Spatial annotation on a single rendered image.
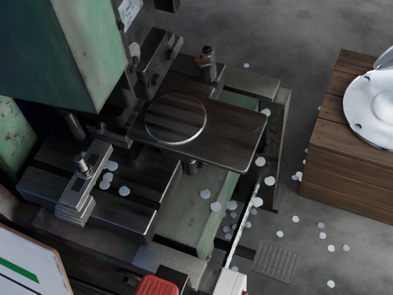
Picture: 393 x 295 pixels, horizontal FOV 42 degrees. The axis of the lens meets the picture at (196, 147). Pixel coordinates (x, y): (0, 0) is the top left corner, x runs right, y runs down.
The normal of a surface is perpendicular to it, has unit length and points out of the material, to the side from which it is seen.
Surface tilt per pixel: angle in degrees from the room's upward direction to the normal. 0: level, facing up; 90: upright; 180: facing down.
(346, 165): 90
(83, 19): 90
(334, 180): 90
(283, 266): 0
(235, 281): 0
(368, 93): 0
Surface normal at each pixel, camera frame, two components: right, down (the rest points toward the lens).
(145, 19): 0.92, 0.29
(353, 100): -0.07, -0.52
